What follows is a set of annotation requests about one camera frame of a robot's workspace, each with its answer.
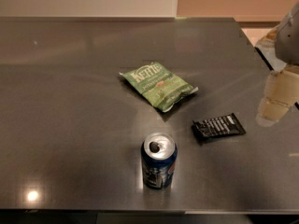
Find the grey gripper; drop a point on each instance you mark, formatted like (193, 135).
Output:
(288, 42)

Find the black rxbar chocolate wrapper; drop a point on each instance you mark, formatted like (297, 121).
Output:
(219, 127)

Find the green Kettle chips bag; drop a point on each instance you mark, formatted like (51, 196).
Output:
(159, 86)

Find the blue Pepsi soda can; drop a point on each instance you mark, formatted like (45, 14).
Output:
(158, 156)

